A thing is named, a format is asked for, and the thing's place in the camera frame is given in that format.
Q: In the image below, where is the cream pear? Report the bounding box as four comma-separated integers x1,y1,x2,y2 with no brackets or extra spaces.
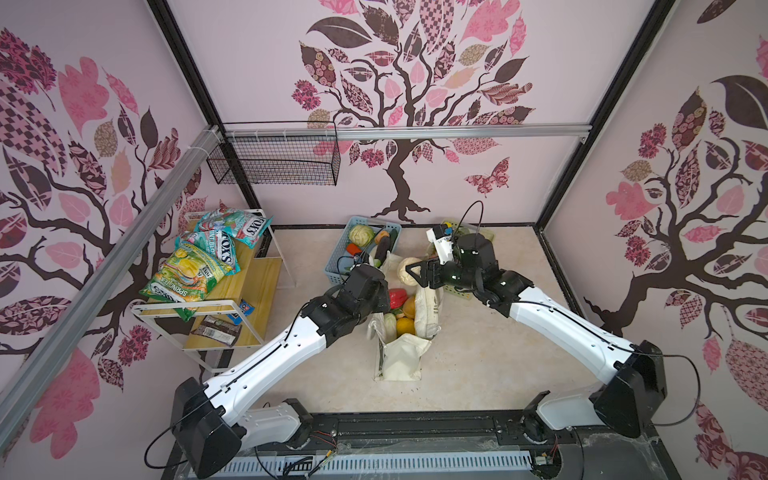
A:
397,257,422,286

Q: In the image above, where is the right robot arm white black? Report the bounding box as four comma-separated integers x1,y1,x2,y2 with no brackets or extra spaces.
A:
405,259,666,438

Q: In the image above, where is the green yellow snack bag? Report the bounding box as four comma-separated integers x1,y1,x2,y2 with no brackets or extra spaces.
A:
140,241,233,303

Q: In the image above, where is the white wooden shelf rack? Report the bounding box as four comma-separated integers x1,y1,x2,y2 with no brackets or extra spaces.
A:
132,212,283,372

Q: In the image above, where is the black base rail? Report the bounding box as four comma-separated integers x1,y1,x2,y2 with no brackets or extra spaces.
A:
160,407,682,480

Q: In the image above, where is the wrinkled yellow orange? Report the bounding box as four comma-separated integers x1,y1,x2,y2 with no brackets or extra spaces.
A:
396,317,416,337

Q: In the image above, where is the Fox's candy bag upper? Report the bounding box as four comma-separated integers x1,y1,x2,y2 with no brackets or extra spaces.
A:
194,208,273,248

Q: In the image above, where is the black wire wall basket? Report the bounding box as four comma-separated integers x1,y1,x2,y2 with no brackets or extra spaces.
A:
207,120,341,186

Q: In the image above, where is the blue snack packet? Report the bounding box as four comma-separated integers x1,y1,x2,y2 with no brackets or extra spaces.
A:
227,300,254,325

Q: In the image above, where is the green plastic basket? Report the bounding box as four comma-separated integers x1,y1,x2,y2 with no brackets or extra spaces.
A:
425,224,498,292

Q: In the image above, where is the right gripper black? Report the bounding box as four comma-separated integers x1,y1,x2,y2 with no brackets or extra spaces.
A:
406,253,480,294

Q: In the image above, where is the blue plastic basket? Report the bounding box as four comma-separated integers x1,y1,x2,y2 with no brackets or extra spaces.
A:
324,216,402,285

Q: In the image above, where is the orange carrot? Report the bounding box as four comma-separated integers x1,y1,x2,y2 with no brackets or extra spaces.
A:
345,243,362,257

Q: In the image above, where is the cream canvas grocery tote bag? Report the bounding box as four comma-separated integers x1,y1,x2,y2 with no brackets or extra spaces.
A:
367,253,443,382

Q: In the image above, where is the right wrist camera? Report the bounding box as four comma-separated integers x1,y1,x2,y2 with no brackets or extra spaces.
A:
426,223,455,265

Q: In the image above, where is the white radish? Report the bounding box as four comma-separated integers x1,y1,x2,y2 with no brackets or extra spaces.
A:
383,313,398,343

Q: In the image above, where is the red bell pepper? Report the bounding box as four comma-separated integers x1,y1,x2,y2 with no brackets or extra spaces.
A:
388,288,409,310

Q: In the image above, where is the green cabbage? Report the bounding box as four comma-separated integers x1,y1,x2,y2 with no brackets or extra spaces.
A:
348,224,376,248

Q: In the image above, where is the white slotted cable duct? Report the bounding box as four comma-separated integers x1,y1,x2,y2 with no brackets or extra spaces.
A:
213,451,532,479

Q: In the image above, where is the Fox's candy bag lower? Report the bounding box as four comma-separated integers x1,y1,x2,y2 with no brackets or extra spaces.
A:
174,230,241,275

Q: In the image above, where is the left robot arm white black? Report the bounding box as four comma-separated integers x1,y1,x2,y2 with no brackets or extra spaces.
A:
170,265,390,479

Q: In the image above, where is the purple eggplant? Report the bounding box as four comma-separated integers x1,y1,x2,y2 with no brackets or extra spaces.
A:
373,235,391,268

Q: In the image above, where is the fox's candy bag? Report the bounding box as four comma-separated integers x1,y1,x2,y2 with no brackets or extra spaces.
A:
174,230,241,275
194,208,273,248

